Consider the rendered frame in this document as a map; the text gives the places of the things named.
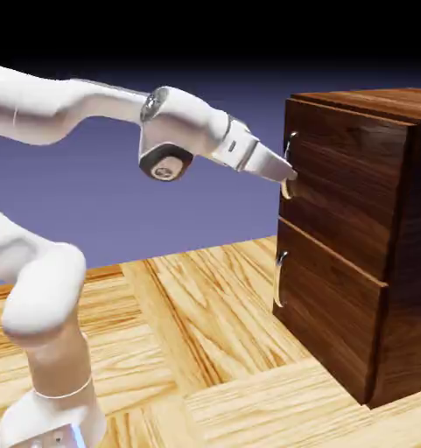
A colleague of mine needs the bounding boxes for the dark wood cabinet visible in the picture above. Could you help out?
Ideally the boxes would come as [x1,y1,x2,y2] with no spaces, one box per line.
[271,87,421,410]

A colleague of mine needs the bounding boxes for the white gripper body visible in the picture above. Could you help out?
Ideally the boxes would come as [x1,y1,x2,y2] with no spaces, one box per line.
[237,141,298,183]

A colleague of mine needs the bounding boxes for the dark wood cabinet door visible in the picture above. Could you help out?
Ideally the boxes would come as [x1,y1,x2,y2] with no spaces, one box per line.
[278,98,417,282]
[271,217,389,406]

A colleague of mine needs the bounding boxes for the curved silver door handle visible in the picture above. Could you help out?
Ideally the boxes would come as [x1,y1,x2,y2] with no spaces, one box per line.
[280,131,299,200]
[272,250,290,309]

